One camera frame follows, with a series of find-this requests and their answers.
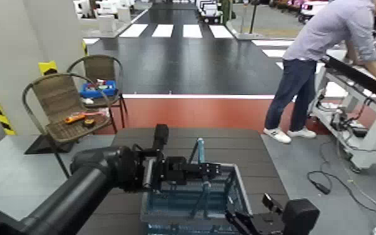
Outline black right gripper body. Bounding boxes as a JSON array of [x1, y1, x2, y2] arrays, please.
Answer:
[[249, 212, 287, 235]]

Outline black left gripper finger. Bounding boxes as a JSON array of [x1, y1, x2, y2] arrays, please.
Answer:
[[184, 162, 222, 171], [185, 169, 222, 177]]

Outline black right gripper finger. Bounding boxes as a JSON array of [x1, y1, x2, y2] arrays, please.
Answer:
[[225, 209, 255, 235], [261, 193, 285, 216]]

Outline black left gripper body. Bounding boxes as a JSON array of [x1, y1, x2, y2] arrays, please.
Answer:
[[141, 153, 189, 193]]

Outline blue plastic crate with handles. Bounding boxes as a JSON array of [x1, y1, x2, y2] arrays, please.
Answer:
[[140, 137, 253, 235]]

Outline person's left forearm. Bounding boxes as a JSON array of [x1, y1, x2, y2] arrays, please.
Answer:
[[344, 42, 364, 66]]

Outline white sneaker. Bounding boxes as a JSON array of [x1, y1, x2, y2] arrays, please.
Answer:
[[263, 127, 292, 145], [286, 127, 317, 139]]

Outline orange hand tool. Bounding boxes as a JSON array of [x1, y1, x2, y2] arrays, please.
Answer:
[[63, 111, 106, 125]]

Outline blue plastic parts bin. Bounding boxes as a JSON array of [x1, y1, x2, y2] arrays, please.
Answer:
[[79, 79, 118, 99]]

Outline black power adapter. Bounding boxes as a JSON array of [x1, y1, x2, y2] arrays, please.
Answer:
[[350, 126, 369, 139]]

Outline white workbench with black top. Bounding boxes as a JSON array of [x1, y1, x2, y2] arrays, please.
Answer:
[[309, 55, 376, 172]]

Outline black pole with base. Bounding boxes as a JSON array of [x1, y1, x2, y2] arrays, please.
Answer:
[[235, 0, 265, 41]]

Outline white box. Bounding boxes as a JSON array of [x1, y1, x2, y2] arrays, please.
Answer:
[[96, 14, 117, 34]]

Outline person in grey shirt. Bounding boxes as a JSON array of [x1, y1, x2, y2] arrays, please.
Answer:
[[263, 0, 376, 145]]

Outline white pink miniature car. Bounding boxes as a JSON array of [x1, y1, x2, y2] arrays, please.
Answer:
[[298, 0, 332, 24]]

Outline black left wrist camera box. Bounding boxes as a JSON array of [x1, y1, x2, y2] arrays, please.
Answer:
[[152, 123, 171, 155]]

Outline black floor cable with adapter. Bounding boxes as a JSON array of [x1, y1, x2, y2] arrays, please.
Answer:
[[306, 137, 376, 216]]

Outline brown wicker chair metal frame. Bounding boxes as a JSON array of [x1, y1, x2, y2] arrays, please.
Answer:
[[67, 54, 129, 134], [22, 72, 112, 179]]

